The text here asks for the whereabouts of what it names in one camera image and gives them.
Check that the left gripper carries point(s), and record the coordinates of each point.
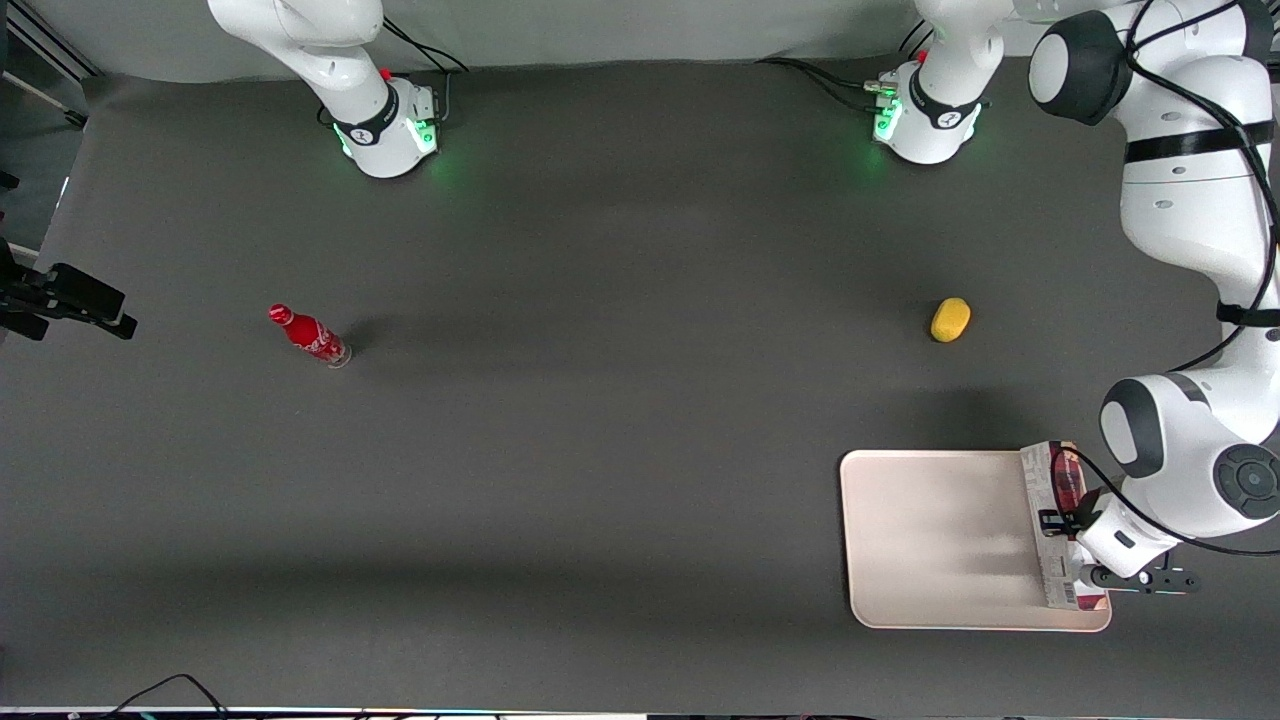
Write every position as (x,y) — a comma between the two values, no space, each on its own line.
(1062,522)

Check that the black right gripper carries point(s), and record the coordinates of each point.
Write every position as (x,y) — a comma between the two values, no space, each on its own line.
(62,291)

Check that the red cookie box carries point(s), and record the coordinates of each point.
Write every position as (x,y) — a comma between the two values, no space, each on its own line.
(1045,480)

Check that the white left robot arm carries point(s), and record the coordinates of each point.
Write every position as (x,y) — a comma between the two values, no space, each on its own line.
(1190,200)

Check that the cream plastic tray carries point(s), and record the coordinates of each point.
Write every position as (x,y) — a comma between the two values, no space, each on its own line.
(930,540)

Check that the thin metal rod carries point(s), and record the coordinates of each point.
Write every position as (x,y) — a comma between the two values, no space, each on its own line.
(40,97)

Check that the red cola bottle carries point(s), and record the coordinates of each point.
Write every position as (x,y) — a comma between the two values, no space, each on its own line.
(310,335)

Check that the yellow lemon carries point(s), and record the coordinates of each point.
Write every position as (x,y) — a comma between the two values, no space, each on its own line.
(950,320)

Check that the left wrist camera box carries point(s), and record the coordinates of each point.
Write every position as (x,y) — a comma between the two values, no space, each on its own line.
(1145,580)

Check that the aluminium frame rail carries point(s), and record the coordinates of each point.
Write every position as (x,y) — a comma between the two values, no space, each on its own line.
(55,40)

